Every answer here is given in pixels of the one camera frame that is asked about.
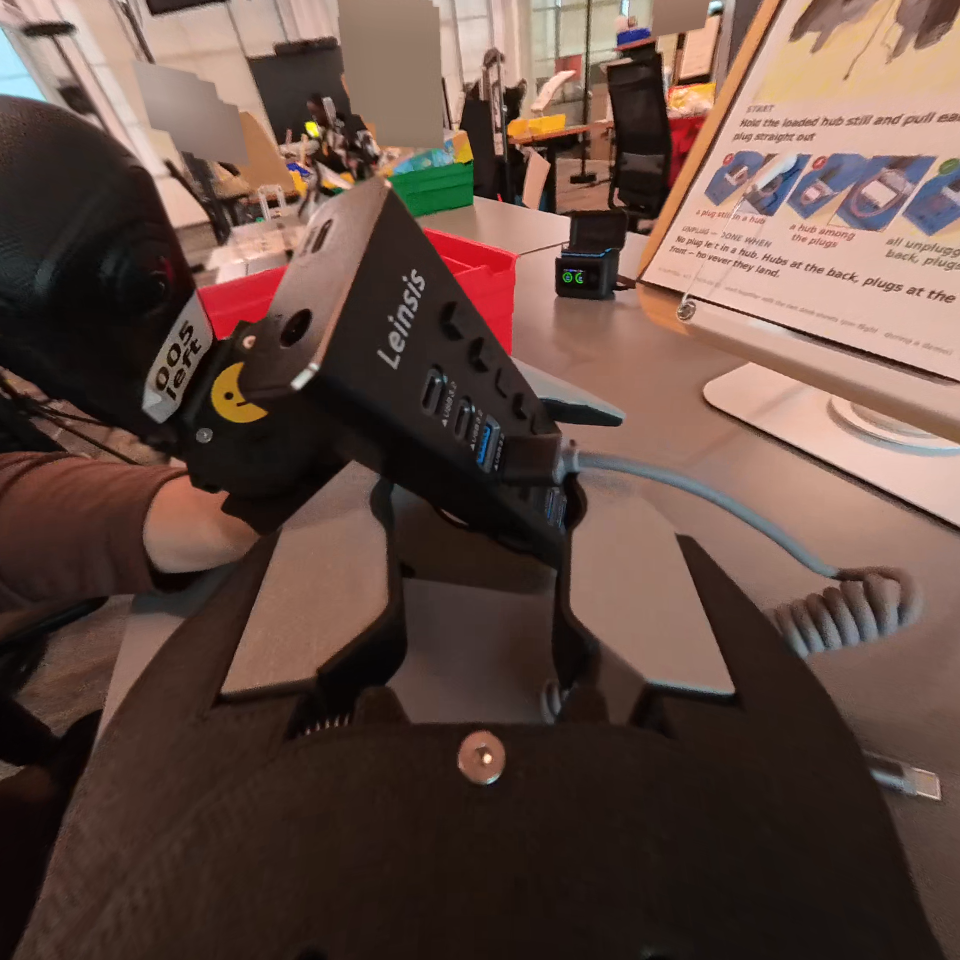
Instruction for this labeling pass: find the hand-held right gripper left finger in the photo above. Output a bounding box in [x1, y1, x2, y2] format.
[217, 461, 412, 699]

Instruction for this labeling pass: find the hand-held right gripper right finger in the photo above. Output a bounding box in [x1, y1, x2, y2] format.
[551, 472, 738, 695]

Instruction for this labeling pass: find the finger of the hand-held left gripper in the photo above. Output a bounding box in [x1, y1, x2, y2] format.
[516, 358, 627, 429]

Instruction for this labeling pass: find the red plastic bin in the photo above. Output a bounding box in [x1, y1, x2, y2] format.
[198, 228, 520, 361]

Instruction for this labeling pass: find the grey usb cable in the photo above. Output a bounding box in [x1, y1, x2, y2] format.
[501, 435, 942, 802]

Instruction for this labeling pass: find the black usb hub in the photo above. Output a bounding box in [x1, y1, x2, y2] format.
[240, 176, 571, 571]

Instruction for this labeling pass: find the person's left forearm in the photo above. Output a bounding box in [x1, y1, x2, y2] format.
[0, 450, 189, 609]

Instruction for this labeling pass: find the person's left hand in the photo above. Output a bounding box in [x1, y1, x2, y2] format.
[144, 474, 264, 579]

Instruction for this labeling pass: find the black charging case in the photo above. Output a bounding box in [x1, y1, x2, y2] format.
[555, 210, 630, 301]

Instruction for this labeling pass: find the white board stand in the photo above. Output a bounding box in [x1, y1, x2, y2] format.
[660, 296, 960, 530]

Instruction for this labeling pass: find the green plastic bin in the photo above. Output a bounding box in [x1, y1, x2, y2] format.
[386, 161, 475, 219]

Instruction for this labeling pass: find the black office chair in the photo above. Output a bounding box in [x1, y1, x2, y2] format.
[603, 52, 672, 234]

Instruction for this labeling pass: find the instruction sheet board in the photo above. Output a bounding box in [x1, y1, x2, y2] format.
[637, 0, 960, 380]

